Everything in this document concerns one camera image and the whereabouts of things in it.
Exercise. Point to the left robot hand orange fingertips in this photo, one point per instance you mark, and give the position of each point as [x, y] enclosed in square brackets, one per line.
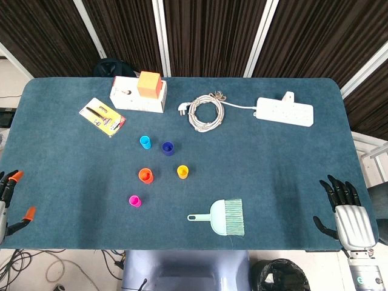
[3, 212]

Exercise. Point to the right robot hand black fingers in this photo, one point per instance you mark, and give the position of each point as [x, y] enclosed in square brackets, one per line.
[354, 224]

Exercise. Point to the light blue cup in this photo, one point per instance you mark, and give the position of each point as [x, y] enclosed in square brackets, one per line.
[145, 143]

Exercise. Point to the dark blue cup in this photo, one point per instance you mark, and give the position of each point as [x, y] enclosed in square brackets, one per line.
[168, 149]

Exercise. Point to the yellow cup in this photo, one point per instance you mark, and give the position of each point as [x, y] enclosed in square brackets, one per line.
[182, 172]

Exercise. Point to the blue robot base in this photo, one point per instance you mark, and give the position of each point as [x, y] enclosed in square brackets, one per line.
[182, 269]

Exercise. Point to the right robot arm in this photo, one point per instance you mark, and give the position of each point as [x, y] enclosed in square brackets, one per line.
[363, 272]

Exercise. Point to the pink cup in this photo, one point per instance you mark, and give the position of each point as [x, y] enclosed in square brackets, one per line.
[135, 201]

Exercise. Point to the large orange cup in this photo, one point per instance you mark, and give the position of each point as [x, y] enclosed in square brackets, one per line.
[145, 176]

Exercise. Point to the white metal rack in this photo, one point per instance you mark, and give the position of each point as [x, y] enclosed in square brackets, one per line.
[371, 151]

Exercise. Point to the black trash bin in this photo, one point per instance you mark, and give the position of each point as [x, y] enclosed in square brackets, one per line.
[282, 276]

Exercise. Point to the black box device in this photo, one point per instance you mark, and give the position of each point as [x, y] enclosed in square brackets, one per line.
[4, 118]

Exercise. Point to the teal table cloth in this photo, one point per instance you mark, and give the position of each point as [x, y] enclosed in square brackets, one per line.
[272, 166]

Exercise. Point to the white power strip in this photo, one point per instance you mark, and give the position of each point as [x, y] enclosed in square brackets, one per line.
[285, 112]

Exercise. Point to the mint green hand brush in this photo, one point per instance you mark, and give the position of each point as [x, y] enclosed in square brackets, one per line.
[218, 216]

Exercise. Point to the yellow razor blister pack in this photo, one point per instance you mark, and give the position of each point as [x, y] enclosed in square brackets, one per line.
[103, 116]

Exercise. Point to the white cardboard box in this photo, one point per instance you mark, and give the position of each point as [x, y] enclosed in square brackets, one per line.
[133, 103]

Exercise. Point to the black chair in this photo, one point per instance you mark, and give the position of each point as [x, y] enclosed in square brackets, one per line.
[110, 68]

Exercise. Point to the brown twine tie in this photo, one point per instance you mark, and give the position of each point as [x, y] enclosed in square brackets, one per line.
[219, 95]

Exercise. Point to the orange foam cube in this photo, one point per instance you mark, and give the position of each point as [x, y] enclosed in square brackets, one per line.
[148, 86]

